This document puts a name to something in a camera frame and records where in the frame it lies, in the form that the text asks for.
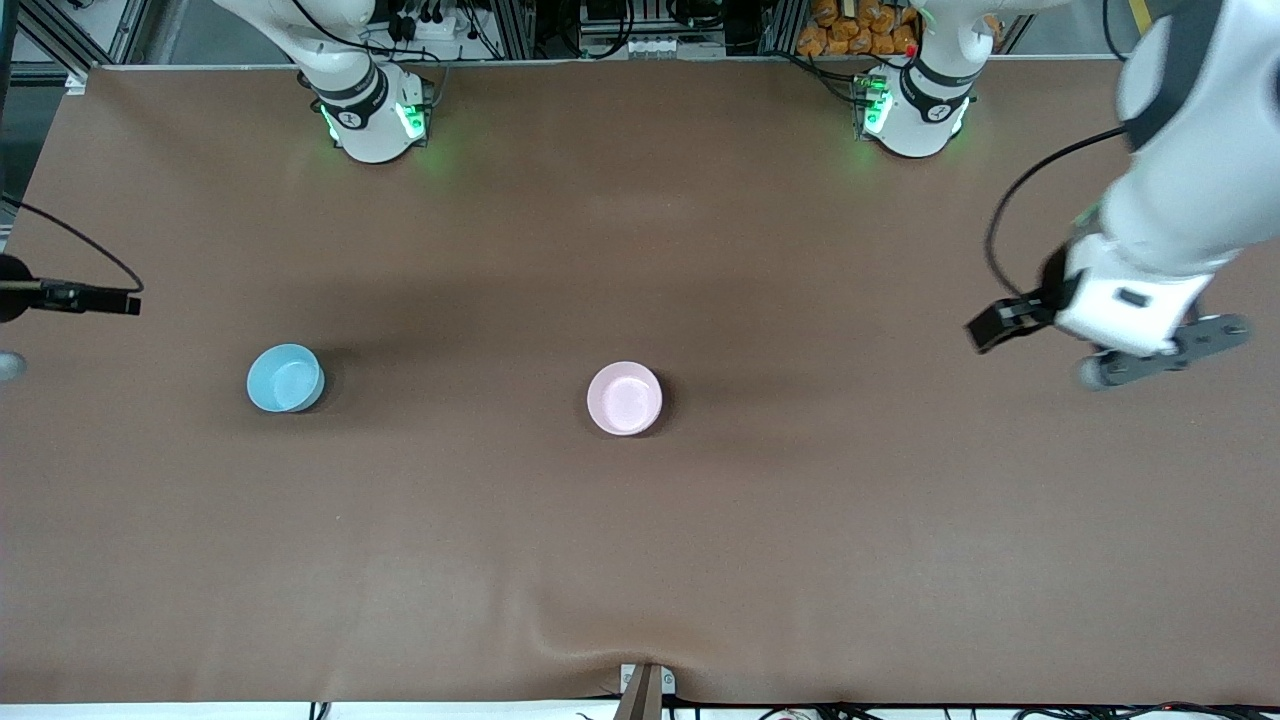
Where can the aluminium frame post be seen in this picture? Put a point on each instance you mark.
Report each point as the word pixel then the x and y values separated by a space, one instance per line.
pixel 512 28
pixel 785 25

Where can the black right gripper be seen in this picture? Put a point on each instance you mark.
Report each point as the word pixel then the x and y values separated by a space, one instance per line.
pixel 12 300

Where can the small white power strip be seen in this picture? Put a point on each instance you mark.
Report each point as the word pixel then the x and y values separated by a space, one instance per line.
pixel 655 46

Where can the pink bowl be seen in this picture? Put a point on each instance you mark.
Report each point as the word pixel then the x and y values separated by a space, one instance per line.
pixel 624 398

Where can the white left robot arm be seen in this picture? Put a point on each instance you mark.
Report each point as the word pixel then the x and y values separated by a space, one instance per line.
pixel 1170 200

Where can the bag of orange items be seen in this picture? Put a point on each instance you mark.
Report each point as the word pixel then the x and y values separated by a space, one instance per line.
pixel 850 25

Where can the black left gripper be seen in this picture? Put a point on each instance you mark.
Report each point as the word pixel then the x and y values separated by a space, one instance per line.
pixel 1050 291

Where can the brown table mat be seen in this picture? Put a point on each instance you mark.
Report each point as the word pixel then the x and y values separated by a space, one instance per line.
pixel 640 560

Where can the white power strip with plugs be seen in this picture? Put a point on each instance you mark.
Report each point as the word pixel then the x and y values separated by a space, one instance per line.
pixel 430 28

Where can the aluminium frame strut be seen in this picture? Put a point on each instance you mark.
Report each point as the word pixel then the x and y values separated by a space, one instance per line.
pixel 60 45

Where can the light blue bowl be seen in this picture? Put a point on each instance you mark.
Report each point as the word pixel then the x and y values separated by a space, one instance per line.
pixel 285 378

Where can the metal table clamp bracket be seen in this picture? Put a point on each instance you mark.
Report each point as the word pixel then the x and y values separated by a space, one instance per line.
pixel 647 690

